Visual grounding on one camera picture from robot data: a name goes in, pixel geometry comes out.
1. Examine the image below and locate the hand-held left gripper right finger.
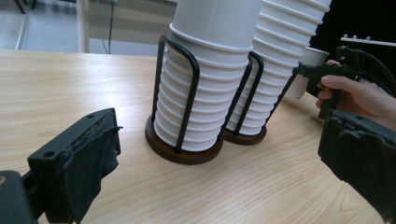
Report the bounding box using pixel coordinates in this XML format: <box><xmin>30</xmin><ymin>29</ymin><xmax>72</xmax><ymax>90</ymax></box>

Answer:
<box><xmin>317</xmin><ymin>108</ymin><xmax>396</xmax><ymax>224</ymax></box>

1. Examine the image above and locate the hanging black cable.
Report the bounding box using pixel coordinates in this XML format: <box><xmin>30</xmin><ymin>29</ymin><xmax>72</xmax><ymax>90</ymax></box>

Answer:
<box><xmin>106</xmin><ymin>0</ymin><xmax>117</xmax><ymax>55</ymax></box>

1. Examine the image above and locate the white paper cup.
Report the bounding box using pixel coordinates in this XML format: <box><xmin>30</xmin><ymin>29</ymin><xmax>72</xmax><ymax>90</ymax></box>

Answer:
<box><xmin>284</xmin><ymin>46</ymin><xmax>331</xmax><ymax>101</ymax></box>

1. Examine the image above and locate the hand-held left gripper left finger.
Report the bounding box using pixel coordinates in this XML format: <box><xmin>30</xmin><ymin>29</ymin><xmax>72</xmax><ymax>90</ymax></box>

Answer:
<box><xmin>27</xmin><ymin>107</ymin><xmax>123</xmax><ymax>224</ymax></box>

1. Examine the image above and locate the short stack of white cups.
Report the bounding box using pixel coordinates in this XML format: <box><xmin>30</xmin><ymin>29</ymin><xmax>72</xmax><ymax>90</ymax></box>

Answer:
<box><xmin>152</xmin><ymin>0</ymin><xmax>264</xmax><ymax>153</ymax></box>

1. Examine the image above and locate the right hand-held gripper black cable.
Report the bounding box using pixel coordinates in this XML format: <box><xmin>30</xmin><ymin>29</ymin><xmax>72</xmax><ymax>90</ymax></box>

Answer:
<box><xmin>354</xmin><ymin>48</ymin><xmax>396</xmax><ymax>95</ymax></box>

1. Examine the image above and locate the black curtain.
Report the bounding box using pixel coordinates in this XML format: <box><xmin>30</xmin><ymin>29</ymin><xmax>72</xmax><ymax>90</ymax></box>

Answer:
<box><xmin>308</xmin><ymin>0</ymin><xmax>396</xmax><ymax>62</ymax></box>

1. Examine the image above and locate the black wire cup holder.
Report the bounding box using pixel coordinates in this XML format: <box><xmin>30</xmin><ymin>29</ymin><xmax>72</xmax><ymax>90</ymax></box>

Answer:
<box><xmin>221</xmin><ymin>50</ymin><xmax>301</xmax><ymax>147</ymax></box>
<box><xmin>144</xmin><ymin>33</ymin><xmax>226</xmax><ymax>166</ymax></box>

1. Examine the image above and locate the tall stack of white cups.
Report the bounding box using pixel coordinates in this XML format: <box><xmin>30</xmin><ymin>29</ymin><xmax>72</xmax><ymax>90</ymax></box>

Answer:
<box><xmin>225</xmin><ymin>0</ymin><xmax>333</xmax><ymax>137</ymax></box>

